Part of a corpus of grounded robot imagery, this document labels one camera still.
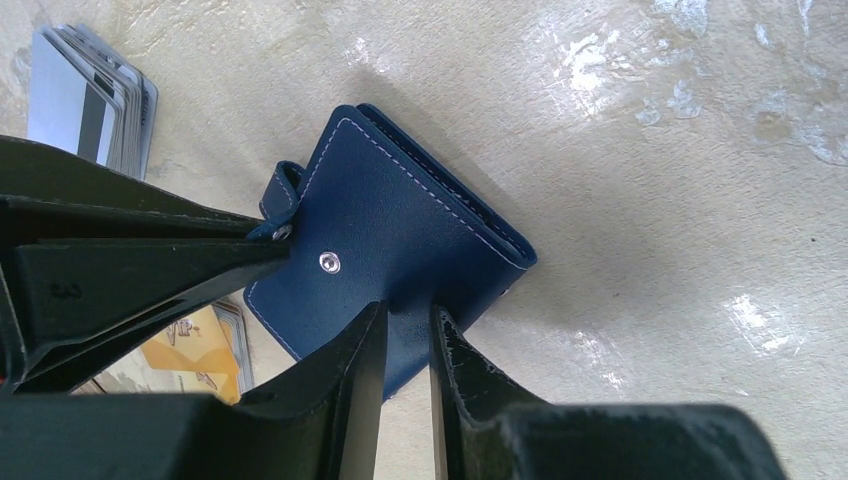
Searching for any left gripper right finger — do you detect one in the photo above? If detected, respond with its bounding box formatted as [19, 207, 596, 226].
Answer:
[429, 306, 786, 479]

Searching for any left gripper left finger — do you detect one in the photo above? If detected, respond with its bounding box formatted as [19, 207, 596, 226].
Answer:
[1, 302, 387, 479]

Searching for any blue leather card holder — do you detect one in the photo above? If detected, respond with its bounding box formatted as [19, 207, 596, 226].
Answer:
[243, 104, 537, 396]

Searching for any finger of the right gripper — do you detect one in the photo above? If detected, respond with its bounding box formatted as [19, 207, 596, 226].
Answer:
[1, 239, 290, 395]
[1, 136, 260, 242]

